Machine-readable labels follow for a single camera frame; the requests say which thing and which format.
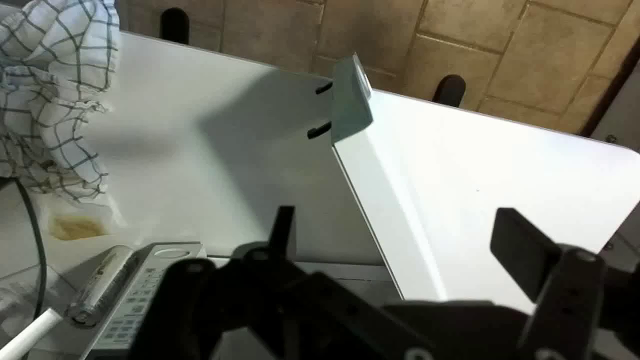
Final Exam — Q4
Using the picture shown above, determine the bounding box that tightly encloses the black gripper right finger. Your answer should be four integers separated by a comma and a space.
488, 207, 640, 360

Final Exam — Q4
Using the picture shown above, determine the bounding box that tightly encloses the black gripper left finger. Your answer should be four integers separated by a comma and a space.
128, 204, 436, 360

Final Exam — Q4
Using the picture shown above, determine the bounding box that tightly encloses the white microwave oven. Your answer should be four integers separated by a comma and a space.
86, 241, 403, 360

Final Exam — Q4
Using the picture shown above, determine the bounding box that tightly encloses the white microwave door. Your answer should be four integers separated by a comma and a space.
307, 53, 448, 302

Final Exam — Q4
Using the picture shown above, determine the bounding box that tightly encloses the white plastic rod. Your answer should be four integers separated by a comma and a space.
0, 306, 65, 360

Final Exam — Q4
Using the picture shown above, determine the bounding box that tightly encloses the white checkered dish towel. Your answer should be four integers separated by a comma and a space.
0, 0, 124, 202

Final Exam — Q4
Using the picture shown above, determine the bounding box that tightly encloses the thin dark cable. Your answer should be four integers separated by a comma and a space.
11, 178, 51, 323

